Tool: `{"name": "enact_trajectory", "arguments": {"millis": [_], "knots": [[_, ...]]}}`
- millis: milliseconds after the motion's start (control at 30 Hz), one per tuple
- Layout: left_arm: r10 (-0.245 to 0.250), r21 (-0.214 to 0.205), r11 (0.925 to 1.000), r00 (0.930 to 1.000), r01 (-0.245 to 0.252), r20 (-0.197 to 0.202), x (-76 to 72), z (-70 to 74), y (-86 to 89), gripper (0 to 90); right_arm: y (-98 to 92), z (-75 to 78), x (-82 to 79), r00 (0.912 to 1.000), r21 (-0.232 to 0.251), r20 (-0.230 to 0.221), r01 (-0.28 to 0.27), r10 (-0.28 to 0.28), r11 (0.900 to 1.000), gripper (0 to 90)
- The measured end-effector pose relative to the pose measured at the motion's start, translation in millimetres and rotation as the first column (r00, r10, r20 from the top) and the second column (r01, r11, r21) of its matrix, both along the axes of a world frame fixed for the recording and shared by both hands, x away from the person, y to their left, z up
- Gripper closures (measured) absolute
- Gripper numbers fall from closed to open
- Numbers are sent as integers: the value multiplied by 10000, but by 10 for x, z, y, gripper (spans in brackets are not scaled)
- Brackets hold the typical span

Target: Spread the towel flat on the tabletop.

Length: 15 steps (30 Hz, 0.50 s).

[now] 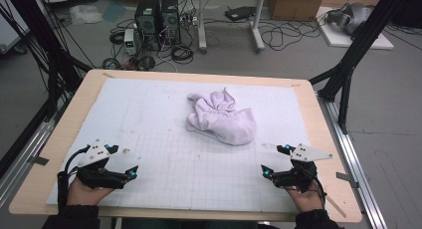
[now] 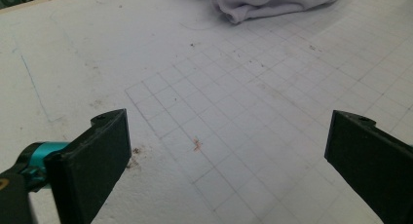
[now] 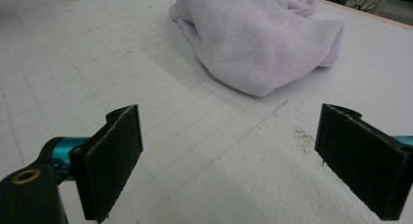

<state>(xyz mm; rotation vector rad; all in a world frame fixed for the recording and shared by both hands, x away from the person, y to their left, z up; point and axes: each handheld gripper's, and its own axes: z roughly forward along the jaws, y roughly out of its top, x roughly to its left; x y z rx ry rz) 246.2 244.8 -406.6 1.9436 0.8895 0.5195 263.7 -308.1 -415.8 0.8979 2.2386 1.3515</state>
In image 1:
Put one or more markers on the black tape piece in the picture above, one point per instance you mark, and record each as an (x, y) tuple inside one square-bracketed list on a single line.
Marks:
[(39, 160)]

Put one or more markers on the brown cardboard box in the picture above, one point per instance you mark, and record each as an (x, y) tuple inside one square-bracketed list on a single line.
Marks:
[(295, 5)]

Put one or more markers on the person's left hand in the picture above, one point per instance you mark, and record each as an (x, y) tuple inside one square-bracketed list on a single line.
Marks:
[(83, 195)]

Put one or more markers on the grey rounded device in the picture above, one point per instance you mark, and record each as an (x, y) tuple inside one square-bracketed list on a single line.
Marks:
[(353, 16)]

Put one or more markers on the black flat device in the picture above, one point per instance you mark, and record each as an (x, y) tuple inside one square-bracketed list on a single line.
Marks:
[(239, 13)]

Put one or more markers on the large black computer tower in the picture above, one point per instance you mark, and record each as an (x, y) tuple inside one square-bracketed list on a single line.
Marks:
[(147, 20)]

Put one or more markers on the slim black computer tower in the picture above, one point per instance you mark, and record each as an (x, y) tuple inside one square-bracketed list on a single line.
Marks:
[(170, 20)]

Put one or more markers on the person's right hand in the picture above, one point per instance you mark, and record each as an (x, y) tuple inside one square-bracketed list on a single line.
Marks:
[(308, 200)]

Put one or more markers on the white cabinet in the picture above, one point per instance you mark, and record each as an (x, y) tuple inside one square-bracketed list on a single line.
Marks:
[(10, 30)]

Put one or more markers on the aluminium rail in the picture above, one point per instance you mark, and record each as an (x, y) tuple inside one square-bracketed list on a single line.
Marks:
[(30, 146), (346, 152)]

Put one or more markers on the lilac towel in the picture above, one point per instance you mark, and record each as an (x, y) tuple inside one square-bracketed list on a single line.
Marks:
[(225, 122)]

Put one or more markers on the white grid mat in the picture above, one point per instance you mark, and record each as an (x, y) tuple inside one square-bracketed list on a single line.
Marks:
[(149, 122)]

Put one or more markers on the white power supply box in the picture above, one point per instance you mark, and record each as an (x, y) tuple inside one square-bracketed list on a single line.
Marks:
[(129, 40)]

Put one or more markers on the black frame stand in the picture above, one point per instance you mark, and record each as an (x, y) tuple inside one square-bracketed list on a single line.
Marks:
[(38, 26), (371, 30)]

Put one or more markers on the thin wooden stick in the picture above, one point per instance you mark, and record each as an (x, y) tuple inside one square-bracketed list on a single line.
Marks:
[(335, 205)]

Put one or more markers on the white desk leg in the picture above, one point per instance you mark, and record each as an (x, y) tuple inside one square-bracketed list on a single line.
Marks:
[(257, 30), (201, 30)]

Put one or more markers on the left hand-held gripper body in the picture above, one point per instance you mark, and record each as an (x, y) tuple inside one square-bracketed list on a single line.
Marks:
[(94, 156)]

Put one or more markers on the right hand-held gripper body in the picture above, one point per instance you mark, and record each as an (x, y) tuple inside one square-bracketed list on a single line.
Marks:
[(307, 153)]

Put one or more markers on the teal floor sheet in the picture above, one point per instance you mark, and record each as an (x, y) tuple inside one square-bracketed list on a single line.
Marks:
[(114, 11)]

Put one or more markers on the clear plastic bag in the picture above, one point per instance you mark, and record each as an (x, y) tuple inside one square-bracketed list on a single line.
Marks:
[(85, 15)]

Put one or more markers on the white floor board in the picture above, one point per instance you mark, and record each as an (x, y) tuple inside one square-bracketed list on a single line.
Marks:
[(335, 38)]

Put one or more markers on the grey tape piece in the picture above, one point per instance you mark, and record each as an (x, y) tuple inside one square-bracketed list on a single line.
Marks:
[(346, 178)]

